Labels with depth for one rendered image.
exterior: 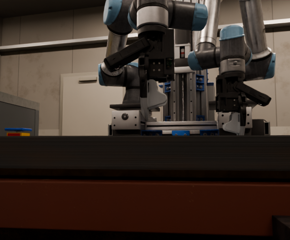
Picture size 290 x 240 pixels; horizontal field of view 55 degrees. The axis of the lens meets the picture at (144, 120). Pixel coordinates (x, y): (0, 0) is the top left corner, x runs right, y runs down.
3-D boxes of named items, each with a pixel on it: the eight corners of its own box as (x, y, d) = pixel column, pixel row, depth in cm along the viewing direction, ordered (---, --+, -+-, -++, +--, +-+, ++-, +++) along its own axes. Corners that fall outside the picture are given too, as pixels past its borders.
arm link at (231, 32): (247, 30, 91) (241, 20, 84) (248, 63, 90) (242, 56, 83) (223, 35, 95) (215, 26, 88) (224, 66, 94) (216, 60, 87)
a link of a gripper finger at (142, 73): (146, 96, 60) (146, 56, 61) (139, 96, 60) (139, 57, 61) (148, 99, 65) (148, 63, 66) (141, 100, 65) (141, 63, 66)
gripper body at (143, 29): (174, 76, 61) (174, 23, 62) (135, 77, 62) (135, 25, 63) (174, 84, 68) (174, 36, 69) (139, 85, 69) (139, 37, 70)
